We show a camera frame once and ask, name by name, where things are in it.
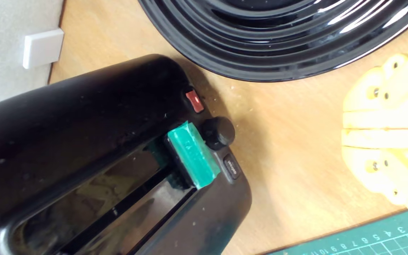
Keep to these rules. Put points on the green toaster lever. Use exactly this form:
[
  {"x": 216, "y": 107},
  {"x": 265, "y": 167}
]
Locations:
[{"x": 193, "y": 156}]

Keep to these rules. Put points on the black toaster button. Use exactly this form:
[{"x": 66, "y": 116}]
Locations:
[{"x": 231, "y": 166}]

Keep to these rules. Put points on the black toaster knob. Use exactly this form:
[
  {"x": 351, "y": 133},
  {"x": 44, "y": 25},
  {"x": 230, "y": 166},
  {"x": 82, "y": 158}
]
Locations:
[{"x": 219, "y": 131}]

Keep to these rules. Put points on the red toaster button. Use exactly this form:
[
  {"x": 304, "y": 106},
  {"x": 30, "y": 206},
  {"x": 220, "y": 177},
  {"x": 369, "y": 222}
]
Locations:
[{"x": 194, "y": 101}]

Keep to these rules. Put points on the black two-slot toaster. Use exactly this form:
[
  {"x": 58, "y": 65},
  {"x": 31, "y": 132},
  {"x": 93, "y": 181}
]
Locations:
[{"x": 83, "y": 124}]

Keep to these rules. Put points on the green cutting mat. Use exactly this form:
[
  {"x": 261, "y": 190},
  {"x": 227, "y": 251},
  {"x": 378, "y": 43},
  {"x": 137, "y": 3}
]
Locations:
[{"x": 374, "y": 237}]

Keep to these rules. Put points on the black ridged plate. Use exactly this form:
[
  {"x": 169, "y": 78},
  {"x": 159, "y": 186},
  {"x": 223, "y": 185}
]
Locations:
[{"x": 260, "y": 39}]

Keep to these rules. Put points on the white wall clip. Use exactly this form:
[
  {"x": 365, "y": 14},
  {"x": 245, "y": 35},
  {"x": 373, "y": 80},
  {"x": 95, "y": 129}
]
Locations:
[{"x": 43, "y": 47}]

